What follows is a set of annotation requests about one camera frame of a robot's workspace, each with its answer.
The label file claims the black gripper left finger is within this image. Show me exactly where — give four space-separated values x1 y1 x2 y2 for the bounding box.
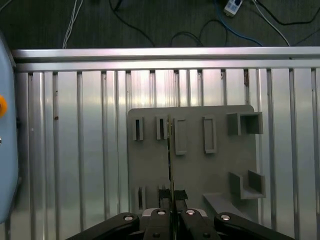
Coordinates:
64 189 173 240

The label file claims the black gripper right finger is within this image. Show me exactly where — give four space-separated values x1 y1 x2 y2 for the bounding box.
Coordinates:
173 189 297 240

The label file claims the green RAM stick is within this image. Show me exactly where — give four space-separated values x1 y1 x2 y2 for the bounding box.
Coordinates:
165 114 176 240

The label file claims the grey plastic parts rack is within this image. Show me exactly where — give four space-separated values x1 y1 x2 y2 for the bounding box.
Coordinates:
126 104 266 226

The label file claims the pale blue teach pendant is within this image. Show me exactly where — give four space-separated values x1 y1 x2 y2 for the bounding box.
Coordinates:
0 31 20 225

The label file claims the white power strip blue label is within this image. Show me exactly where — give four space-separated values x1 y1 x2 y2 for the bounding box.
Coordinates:
223 0 245 18

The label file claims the blue floor cable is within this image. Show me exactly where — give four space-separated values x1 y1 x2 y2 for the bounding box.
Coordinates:
213 0 265 48

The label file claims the black looped floor cable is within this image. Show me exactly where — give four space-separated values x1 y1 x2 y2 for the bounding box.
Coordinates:
171 18 229 48

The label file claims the white floor cable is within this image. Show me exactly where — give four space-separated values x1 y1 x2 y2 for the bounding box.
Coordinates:
252 0 291 48

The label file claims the thin white cable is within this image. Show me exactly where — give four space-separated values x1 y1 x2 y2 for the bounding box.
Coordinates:
61 0 85 50

